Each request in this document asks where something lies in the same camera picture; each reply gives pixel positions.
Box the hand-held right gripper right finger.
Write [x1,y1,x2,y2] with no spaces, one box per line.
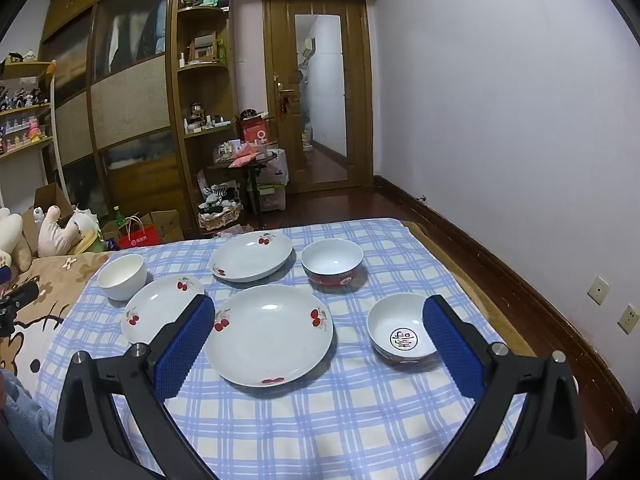
[422,294,587,480]

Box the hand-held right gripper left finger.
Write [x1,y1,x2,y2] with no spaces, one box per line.
[52,294,217,480]

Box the red bowl with round mark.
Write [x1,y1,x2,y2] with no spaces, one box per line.
[367,293,441,365]

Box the large white cherry plate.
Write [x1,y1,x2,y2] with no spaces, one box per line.
[203,284,334,388]

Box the plain white bowl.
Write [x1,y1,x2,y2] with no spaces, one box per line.
[96,254,148,302]

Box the red bowl white inside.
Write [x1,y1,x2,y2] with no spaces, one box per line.
[301,238,365,293]

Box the cream plush toy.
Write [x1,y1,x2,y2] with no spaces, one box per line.
[0,207,33,275]

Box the white pink plush toy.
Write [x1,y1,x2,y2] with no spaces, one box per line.
[34,205,103,259]

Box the open cardboard box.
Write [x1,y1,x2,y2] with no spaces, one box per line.
[22,181,75,226]

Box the person's blue fleece clothing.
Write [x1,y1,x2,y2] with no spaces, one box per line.
[0,370,56,480]

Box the red paper bag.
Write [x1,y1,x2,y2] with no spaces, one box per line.
[117,216,162,250]

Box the blue plaid cloth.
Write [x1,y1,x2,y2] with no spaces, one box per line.
[37,217,588,480]

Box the closed cardboard box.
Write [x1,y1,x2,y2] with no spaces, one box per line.
[141,209,185,245]

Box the wicker basket of socks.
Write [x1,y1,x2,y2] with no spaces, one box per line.
[197,185,245,232]

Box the clear plastic storage box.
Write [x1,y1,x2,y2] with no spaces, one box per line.
[245,180,289,213]

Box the small black side table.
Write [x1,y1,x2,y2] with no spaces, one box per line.
[206,152,279,228]

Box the row of small figurines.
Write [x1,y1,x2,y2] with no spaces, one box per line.
[0,82,53,153]

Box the pink packet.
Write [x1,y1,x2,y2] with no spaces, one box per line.
[228,146,262,167]

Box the translucent plastic bag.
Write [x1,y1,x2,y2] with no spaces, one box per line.
[259,148,291,187]

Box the wooden display shelf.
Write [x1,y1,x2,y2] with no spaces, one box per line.
[0,59,63,201]

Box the wooden wardrobe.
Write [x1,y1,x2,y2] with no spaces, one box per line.
[39,0,187,233]

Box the red gift box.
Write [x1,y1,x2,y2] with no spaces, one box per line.
[241,115,274,145]

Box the wooden corner shelf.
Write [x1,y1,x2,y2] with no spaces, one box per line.
[172,0,242,238]

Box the wooden door with mirror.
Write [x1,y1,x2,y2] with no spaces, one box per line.
[262,0,379,195]

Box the beige wall socket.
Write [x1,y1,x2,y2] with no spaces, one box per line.
[617,303,640,336]
[587,275,611,307]

